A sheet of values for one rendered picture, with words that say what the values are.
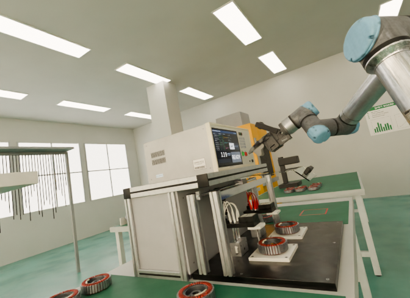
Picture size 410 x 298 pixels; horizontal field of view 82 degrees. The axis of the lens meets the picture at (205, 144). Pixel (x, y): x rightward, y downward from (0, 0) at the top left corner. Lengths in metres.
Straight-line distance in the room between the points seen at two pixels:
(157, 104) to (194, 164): 4.44
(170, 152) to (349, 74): 5.70
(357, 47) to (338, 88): 5.60
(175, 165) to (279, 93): 5.68
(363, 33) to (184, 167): 0.76
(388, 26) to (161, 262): 1.05
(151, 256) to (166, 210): 0.21
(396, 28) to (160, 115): 4.82
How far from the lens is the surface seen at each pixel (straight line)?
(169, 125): 5.11
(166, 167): 1.11
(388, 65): 0.78
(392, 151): 6.28
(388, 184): 6.32
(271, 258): 0.96
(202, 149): 0.99
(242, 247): 1.06
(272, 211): 1.22
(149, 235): 1.06
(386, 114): 6.31
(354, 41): 0.83
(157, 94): 5.46
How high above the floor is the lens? 1.11
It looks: 7 degrees up
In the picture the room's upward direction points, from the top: 10 degrees counter-clockwise
